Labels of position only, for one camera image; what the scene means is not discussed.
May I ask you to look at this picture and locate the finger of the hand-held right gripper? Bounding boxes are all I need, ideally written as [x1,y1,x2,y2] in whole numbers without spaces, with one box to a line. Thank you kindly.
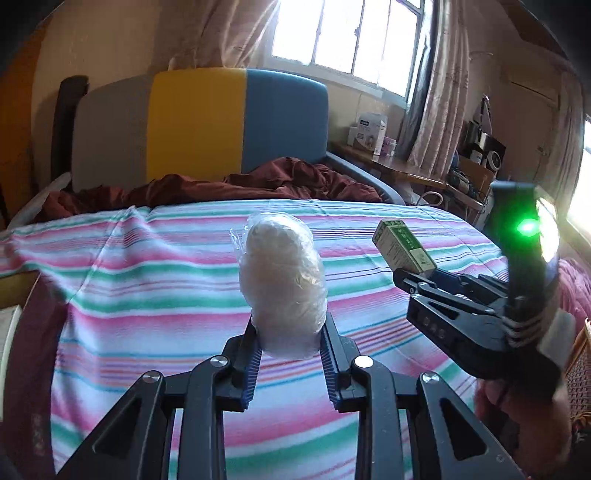
[392,268,511,305]
[409,291,505,325]

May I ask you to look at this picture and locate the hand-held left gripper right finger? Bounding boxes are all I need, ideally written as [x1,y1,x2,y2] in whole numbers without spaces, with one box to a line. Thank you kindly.
[318,314,525,480]

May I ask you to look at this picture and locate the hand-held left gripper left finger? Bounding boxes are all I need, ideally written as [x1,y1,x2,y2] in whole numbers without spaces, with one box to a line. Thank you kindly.
[55,318,264,480]

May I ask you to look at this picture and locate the small green box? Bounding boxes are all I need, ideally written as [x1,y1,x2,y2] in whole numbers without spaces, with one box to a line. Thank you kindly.
[372,220,438,278]

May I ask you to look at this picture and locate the white ball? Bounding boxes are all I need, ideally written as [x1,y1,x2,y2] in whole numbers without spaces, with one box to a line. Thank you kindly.
[229,212,329,361]

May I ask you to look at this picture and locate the gold metal tin box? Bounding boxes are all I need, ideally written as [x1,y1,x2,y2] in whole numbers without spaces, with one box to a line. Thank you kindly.
[0,270,40,309]

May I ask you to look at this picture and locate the person's right hand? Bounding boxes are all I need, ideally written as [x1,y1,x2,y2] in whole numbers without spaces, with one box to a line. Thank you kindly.
[475,376,573,480]

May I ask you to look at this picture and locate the wooden desk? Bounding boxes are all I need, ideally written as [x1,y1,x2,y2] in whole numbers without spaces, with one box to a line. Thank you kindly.
[330,143,485,217]

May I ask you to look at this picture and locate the wicker basket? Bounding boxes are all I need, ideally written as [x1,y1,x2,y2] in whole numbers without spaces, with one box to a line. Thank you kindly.
[563,318,591,428]

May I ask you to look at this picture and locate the person's pink clothing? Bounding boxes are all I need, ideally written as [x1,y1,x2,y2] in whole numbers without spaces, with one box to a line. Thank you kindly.
[556,258,591,324]

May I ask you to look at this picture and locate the striped bed blanket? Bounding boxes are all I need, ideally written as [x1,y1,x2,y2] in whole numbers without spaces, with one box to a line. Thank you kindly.
[0,198,513,480]

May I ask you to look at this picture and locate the white boxes on desk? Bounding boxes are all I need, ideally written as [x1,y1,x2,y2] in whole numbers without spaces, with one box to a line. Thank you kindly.
[347,113,389,155]

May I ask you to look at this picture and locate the maroon cloth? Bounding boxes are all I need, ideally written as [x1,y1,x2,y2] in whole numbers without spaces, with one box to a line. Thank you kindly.
[34,157,384,222]

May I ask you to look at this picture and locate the side window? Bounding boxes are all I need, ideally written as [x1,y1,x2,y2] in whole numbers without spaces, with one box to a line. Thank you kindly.
[567,120,591,241]

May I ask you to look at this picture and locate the bright window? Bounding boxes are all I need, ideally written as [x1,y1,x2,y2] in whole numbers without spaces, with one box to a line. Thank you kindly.
[270,0,426,100]

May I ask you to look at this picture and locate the grey yellow blue headboard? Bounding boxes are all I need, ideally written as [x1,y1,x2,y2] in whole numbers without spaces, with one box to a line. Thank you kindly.
[71,68,331,192]

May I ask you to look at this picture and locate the black rolled mat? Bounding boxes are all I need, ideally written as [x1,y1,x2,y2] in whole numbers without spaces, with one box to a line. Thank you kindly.
[51,76,89,181]

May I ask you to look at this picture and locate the wooden wardrobe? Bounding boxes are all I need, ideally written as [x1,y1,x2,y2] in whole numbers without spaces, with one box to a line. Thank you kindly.
[0,28,51,227]

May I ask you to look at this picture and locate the grey bed frame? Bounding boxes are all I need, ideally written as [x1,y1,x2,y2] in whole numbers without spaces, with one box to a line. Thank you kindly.
[325,152,408,206]

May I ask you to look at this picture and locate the white bed rail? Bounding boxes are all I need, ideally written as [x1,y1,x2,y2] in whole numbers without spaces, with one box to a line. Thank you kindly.
[9,173,72,227]

